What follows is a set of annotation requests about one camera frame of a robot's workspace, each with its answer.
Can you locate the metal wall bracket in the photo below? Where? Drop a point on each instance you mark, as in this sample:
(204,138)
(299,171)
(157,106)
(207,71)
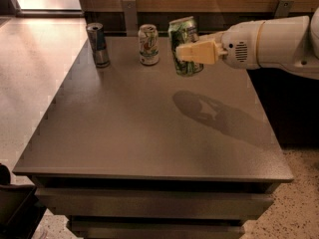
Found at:
(131,17)
(283,8)

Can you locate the left metal wall bracket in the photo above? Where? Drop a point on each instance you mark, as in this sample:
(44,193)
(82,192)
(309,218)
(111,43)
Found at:
(131,17)

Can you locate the right metal wall bracket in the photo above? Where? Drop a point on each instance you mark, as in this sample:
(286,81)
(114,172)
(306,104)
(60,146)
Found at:
(283,8)

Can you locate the grey drawer cabinet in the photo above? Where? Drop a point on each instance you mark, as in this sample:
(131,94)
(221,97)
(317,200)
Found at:
(136,152)

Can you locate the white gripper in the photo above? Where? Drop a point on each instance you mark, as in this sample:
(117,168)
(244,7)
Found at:
(239,45)

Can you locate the white soda can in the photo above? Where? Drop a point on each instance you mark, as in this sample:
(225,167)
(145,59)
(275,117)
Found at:
(149,44)

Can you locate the blue silver energy drink can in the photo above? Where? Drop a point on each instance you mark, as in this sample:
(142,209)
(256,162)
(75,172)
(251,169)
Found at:
(98,43)

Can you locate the dark object at bottom left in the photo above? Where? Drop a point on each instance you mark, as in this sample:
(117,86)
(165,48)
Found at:
(20,209)

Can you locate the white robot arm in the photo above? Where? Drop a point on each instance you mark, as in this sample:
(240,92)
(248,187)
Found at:
(288,44)

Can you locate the green soda can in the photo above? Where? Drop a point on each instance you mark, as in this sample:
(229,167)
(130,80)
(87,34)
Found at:
(182,31)

